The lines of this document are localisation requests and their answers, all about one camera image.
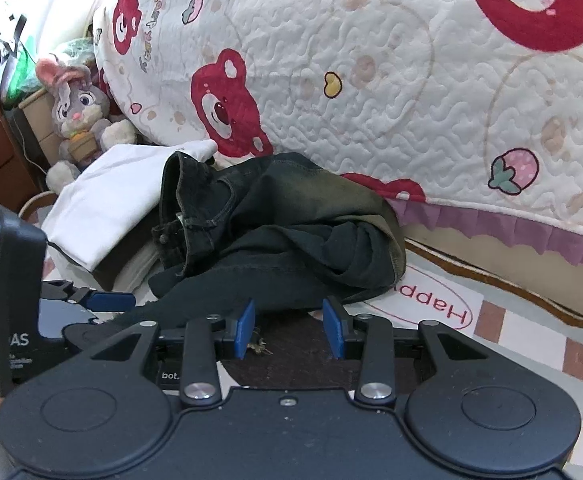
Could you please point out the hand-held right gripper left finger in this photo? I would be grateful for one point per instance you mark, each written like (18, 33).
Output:
(245, 327)

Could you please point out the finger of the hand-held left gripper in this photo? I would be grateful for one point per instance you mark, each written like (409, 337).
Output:
(109, 300)

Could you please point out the white folded cloth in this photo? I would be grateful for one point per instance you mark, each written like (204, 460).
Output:
(106, 200)

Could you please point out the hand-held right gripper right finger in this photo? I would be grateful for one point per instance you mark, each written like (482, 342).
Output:
(332, 327)

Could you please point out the beige box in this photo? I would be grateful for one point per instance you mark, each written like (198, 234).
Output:
(39, 120)

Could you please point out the grey bunny plush toy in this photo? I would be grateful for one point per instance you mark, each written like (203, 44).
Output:
(79, 110)

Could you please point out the green plastic bag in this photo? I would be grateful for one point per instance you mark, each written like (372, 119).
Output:
(21, 72)

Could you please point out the dark denim jeans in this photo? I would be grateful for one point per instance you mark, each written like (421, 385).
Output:
(281, 230)

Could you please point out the beige mattress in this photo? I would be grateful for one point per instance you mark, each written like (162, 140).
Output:
(471, 252)

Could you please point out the cream folded cloth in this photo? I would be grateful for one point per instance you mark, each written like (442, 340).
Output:
(144, 267)

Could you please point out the white quilt with red bears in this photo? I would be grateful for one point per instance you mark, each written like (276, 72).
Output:
(371, 60)

